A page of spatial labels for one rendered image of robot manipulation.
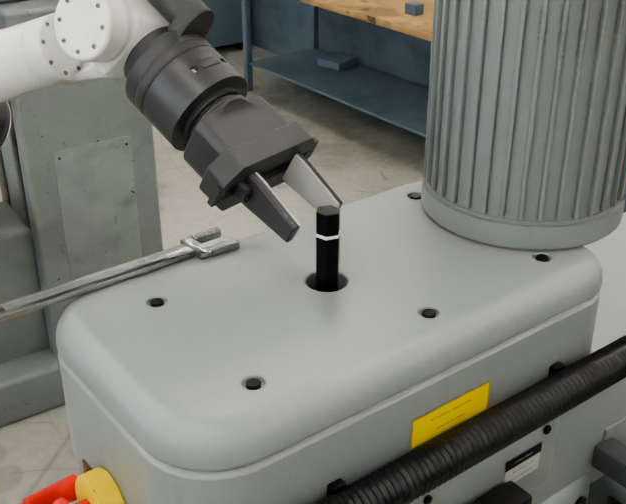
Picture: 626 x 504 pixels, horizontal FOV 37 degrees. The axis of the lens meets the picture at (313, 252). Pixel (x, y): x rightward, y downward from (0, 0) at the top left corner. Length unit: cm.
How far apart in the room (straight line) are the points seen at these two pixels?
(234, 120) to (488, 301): 27
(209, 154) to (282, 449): 26
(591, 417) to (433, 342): 33
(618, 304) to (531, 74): 35
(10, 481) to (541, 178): 295
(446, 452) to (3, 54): 56
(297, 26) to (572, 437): 717
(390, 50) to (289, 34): 130
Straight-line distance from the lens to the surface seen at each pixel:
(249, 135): 80
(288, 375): 69
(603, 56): 83
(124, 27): 84
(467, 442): 78
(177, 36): 84
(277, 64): 725
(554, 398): 84
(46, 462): 364
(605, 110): 85
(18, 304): 80
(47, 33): 93
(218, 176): 77
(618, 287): 111
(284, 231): 77
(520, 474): 95
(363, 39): 737
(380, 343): 73
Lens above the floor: 229
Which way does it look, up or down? 28 degrees down
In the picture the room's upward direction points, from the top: straight up
